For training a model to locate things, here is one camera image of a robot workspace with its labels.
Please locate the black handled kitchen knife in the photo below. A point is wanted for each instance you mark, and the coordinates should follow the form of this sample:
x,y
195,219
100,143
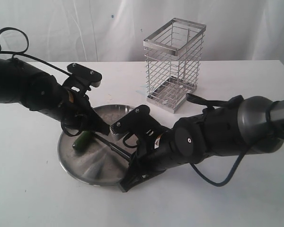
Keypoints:
x,y
120,151

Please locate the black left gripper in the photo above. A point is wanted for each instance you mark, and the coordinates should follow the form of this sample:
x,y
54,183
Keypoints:
x,y
74,111

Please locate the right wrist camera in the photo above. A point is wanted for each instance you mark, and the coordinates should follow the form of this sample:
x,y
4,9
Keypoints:
x,y
137,122

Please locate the wire metal utensil holder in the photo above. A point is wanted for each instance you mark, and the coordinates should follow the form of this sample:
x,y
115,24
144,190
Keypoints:
x,y
173,56

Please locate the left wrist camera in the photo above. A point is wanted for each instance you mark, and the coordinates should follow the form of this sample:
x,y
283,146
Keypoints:
x,y
82,78

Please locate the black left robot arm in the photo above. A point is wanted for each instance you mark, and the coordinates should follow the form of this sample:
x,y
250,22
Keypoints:
x,y
39,91

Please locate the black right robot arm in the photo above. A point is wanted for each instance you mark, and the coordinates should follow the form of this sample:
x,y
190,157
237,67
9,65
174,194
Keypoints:
x,y
237,127

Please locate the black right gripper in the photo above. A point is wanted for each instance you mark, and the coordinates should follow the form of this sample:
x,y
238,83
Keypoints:
x,y
157,154

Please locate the round stainless steel plate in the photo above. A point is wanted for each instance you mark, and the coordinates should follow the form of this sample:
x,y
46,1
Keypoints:
x,y
97,164

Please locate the green cucumber piece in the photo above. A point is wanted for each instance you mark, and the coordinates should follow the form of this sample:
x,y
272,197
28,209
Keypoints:
x,y
81,143

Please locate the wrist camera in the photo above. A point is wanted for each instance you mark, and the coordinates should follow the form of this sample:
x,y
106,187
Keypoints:
x,y
137,122
82,78

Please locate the white backdrop curtain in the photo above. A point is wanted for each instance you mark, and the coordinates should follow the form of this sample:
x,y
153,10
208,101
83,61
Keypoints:
x,y
114,30

